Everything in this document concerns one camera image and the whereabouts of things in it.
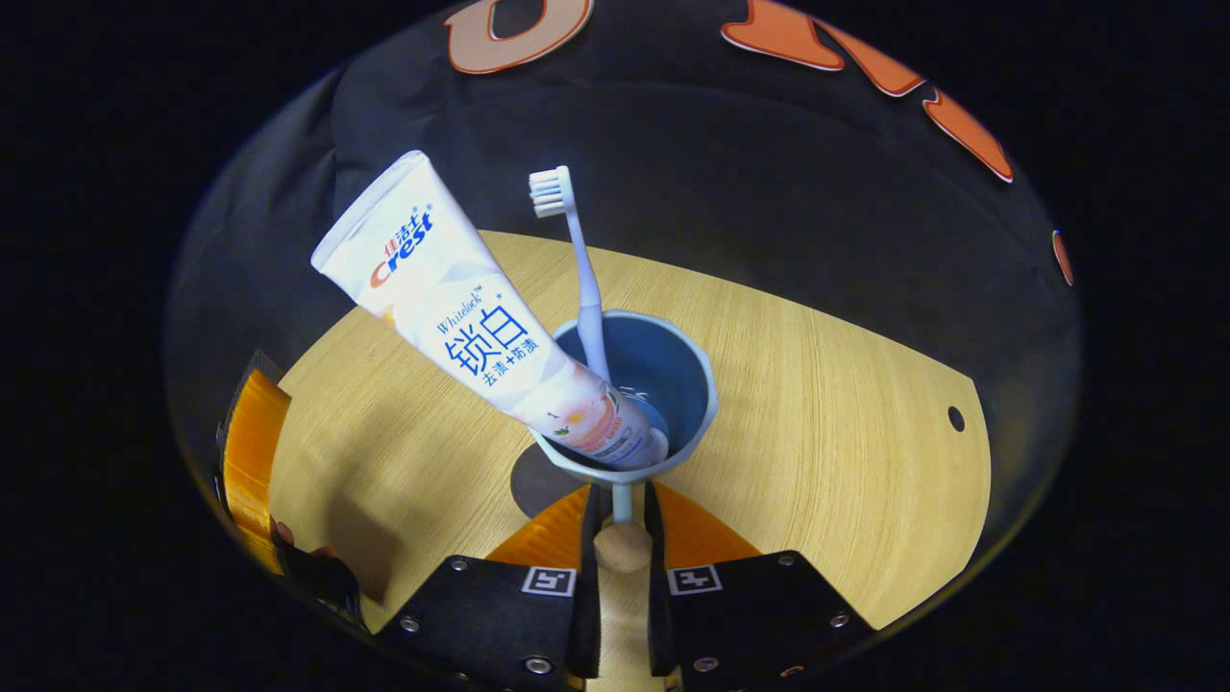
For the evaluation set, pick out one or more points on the light blue cup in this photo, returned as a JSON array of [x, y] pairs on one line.
[[673, 375]]

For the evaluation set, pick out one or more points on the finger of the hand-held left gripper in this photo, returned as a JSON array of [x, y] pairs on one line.
[[252, 452]]

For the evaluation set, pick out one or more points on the dark round coaster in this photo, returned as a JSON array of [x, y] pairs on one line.
[[538, 481]]

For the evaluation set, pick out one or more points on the white toothbrush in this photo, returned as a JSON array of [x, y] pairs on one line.
[[581, 259]]

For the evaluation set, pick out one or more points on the white toothpaste tube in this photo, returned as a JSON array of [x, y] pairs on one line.
[[452, 298]]

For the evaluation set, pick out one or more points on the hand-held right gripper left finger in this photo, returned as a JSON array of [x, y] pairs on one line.
[[588, 625]]

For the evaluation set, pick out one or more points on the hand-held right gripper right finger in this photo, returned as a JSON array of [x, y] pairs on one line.
[[658, 625]]

